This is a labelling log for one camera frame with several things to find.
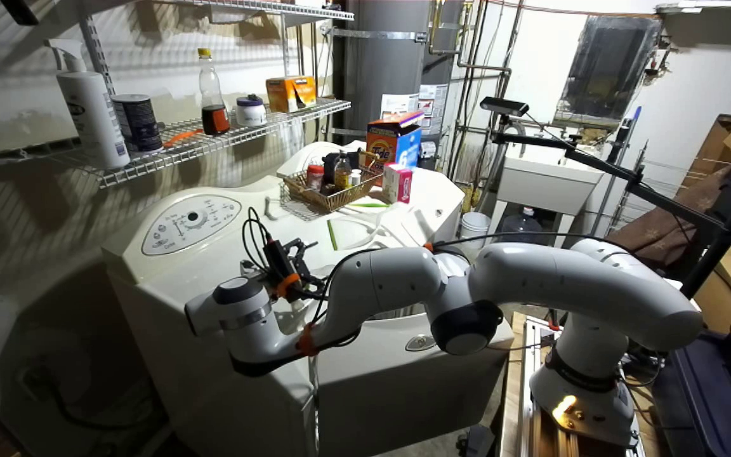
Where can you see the dark blue jar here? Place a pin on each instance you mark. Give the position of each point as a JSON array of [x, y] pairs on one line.
[[138, 124]]

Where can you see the dark blue storage bin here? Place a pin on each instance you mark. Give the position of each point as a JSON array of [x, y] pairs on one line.
[[705, 396]]

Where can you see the clear bottle dark liquid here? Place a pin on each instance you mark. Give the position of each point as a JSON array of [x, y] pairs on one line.
[[212, 92]]

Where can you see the tall white plastic bottle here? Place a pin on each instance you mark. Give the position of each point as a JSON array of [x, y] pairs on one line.
[[96, 117]]

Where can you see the black stand camera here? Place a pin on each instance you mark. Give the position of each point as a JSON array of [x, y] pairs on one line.
[[503, 105]]

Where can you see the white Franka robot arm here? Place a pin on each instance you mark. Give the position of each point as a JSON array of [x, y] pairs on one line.
[[569, 287]]

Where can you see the pink cardboard box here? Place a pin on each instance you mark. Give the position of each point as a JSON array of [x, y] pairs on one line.
[[400, 183]]

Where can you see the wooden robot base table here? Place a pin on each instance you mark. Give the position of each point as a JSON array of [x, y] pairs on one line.
[[518, 390]]

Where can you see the oval washer control panel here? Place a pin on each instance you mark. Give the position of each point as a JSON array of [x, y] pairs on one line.
[[190, 225]]

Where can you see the yellow bag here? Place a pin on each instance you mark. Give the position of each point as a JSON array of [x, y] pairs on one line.
[[306, 89]]

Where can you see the white bucket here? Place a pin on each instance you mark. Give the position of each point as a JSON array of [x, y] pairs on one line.
[[473, 229]]

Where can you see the white jar dark lid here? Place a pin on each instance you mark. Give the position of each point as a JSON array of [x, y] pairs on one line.
[[251, 110]]

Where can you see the white washing machine open door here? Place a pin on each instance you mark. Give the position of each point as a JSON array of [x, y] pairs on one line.
[[164, 270]]

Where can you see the white box red print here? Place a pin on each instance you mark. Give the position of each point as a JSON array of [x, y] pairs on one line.
[[400, 103]]

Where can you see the dark grey wall panel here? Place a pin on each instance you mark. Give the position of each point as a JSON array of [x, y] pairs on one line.
[[611, 66]]

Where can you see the red capped bottle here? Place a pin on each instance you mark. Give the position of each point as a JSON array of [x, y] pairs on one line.
[[316, 176]]

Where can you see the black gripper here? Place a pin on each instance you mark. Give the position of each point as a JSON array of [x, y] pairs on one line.
[[292, 267]]

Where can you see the black floor object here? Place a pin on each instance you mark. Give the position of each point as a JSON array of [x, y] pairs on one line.
[[475, 443]]

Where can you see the wicker basket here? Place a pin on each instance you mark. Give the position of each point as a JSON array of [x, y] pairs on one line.
[[328, 196]]

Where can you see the small orange item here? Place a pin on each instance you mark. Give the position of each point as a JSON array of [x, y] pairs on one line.
[[183, 136]]

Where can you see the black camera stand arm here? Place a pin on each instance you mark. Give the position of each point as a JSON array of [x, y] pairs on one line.
[[627, 178]]

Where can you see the amber bottle yellow label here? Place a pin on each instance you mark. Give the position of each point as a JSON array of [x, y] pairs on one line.
[[336, 173]]

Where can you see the white utility sink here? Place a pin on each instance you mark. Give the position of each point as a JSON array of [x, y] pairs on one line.
[[553, 183]]

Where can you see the orange and blue detergent box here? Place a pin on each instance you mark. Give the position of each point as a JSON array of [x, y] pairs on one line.
[[394, 140]]

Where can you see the grey water heater tank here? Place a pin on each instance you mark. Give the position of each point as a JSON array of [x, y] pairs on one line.
[[388, 59]]

